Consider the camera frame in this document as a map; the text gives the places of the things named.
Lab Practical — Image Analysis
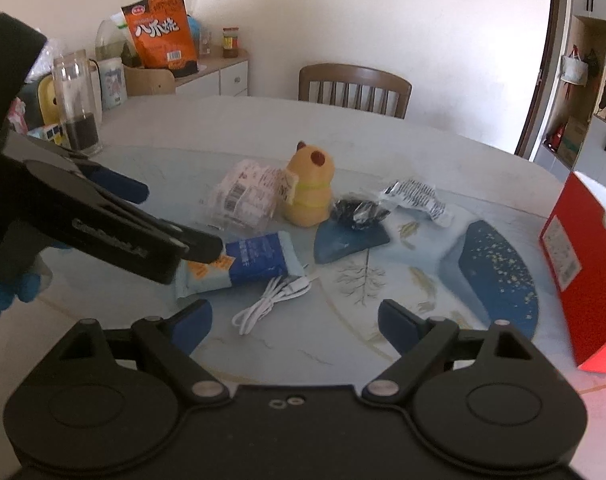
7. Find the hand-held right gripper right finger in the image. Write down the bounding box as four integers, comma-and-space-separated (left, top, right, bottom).
361, 299, 541, 404

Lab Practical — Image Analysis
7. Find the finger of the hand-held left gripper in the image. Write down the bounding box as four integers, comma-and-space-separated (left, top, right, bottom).
3, 132, 150, 205
103, 195, 224, 264

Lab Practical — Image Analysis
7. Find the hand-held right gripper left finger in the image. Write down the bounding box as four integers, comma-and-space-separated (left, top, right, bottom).
50, 299, 232, 404

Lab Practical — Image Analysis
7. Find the blue white tissue packet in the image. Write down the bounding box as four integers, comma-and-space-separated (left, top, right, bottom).
175, 231, 307, 302

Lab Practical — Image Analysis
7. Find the pink white snack packet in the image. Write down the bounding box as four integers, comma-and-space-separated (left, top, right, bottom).
197, 158, 300, 234

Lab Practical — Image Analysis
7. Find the white charging cable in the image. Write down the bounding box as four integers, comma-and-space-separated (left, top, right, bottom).
231, 274, 315, 336

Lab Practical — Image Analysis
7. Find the black plastic bag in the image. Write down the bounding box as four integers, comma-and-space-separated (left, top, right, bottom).
331, 197, 392, 231

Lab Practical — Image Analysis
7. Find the yellow bear toy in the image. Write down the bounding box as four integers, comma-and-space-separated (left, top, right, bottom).
282, 140, 336, 227

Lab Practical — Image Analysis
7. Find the silver printed wrapper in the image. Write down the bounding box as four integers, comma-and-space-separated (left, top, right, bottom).
379, 178, 455, 227

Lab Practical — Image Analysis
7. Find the red cardboard box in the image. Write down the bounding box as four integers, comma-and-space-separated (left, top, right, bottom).
539, 170, 606, 377

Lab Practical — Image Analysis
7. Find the person's left hand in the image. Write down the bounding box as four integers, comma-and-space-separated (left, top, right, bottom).
0, 259, 52, 325

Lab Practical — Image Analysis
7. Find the puzzle cube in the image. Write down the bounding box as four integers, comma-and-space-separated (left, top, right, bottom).
27, 122, 67, 149

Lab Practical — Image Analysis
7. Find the tall glass bottle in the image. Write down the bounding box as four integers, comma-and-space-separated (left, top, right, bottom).
52, 49, 104, 156

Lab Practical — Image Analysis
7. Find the white printed mug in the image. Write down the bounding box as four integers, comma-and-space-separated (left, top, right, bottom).
96, 57, 129, 112

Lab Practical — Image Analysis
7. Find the wooden storage box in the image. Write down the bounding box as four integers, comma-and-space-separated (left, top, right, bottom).
123, 64, 177, 97

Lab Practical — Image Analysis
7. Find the yellow plastic container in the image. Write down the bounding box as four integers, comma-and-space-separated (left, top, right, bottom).
36, 75, 60, 127

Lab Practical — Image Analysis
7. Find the clear plastic bottle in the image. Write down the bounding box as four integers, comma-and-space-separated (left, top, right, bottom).
94, 18, 130, 62

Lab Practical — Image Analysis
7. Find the white sideboard cabinet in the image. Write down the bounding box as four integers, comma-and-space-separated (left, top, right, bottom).
174, 57, 250, 98

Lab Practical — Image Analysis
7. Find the orange snack bag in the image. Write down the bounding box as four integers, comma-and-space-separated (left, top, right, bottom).
121, 0, 200, 72

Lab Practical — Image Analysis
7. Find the blue globe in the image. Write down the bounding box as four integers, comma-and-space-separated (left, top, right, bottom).
185, 15, 205, 57

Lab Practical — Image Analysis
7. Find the red-lidded sauce jar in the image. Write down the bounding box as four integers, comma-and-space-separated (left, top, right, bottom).
221, 27, 240, 59

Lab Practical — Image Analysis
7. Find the wooden slat-back chair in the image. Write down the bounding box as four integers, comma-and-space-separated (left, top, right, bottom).
297, 63, 413, 120

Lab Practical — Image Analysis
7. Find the brown cardboard carton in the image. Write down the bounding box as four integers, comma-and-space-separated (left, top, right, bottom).
557, 116, 590, 167

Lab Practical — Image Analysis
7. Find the hanging tote bag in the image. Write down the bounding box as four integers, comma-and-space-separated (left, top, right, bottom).
560, 44, 592, 86

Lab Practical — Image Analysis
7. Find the grey wall cabinet unit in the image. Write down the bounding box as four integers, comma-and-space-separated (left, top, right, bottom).
533, 0, 606, 183

